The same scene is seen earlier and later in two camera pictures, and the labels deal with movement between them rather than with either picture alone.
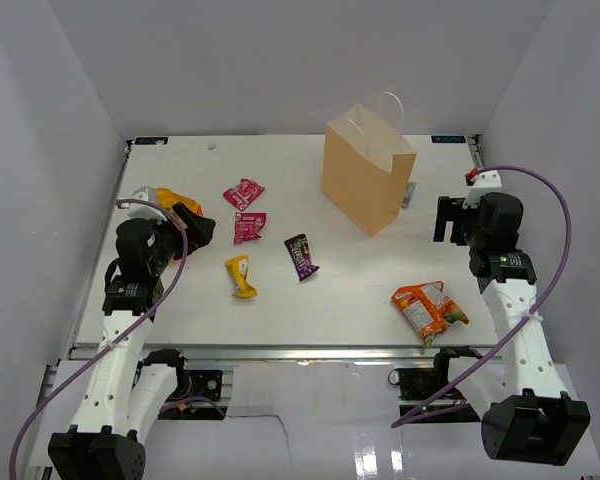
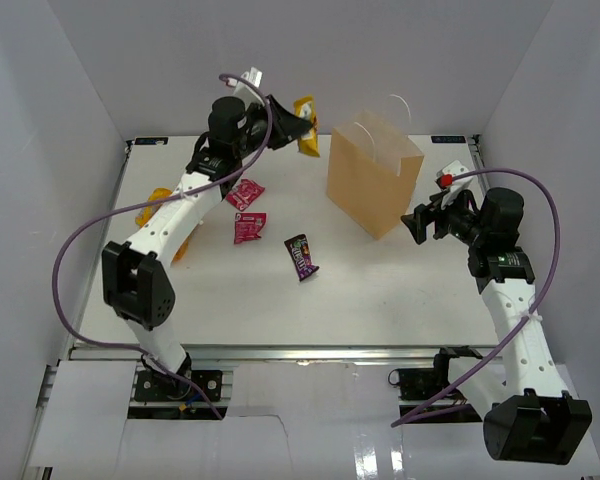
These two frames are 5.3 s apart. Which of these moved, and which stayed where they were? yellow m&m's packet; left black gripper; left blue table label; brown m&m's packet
Moved: left black gripper; yellow m&m's packet
Stayed: brown m&m's packet; left blue table label
